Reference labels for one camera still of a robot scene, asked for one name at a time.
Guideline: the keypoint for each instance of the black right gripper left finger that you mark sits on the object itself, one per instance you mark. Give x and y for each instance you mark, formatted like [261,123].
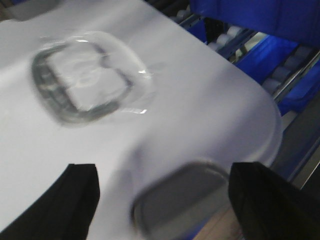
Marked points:
[64,212]

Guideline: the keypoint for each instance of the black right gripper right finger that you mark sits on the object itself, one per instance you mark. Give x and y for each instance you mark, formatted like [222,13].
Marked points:
[268,207]

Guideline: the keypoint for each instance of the white bin lid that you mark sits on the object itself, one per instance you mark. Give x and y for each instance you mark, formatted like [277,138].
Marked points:
[117,84]

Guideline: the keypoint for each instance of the roller conveyor shelf rails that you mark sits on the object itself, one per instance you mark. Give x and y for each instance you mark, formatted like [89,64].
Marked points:
[298,92]

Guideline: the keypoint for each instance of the blue bin on rollers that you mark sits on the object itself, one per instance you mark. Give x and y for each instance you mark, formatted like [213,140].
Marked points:
[292,28]

